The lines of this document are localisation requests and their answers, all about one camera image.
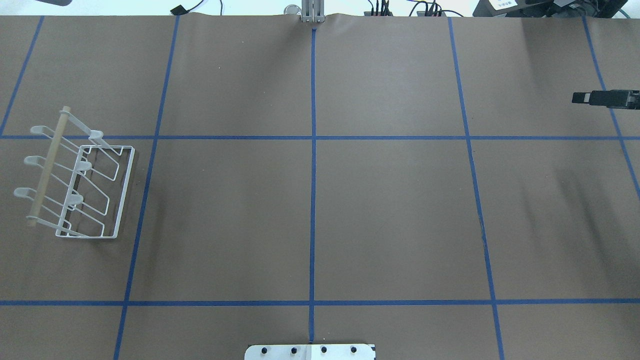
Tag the white metal mounting plate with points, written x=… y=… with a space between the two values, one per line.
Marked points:
x=336 y=351

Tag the black equipment on table edge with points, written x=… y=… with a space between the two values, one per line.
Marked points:
x=604 y=9

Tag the aluminium camera mount post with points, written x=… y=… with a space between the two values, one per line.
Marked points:
x=313 y=11

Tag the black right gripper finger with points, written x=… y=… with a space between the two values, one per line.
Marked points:
x=623 y=99

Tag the white wire cup holder rack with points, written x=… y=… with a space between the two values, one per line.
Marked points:
x=83 y=181

